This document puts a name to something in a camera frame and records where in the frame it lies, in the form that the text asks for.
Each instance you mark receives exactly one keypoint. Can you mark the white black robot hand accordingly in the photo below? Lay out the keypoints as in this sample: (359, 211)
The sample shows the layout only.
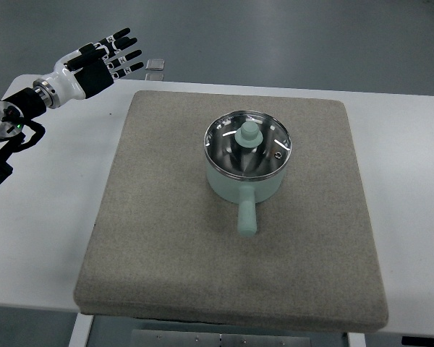
(89, 70)

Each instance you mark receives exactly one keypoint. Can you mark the metal plate under table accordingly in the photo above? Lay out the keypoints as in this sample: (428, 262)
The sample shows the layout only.
(150, 338)

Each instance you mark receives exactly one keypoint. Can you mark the beige fabric mat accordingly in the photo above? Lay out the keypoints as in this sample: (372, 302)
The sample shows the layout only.
(165, 246)

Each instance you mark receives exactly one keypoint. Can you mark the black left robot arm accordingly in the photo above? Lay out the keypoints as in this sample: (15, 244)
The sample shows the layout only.
(18, 130)

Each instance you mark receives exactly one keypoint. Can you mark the small floor plate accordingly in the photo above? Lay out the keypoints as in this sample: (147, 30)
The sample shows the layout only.
(155, 65)

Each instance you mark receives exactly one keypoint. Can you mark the mint green saucepan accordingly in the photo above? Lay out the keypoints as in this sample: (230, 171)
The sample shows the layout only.
(244, 188)

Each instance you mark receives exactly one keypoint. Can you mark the glass lid with green knob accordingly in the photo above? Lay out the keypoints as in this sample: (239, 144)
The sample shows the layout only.
(247, 145)

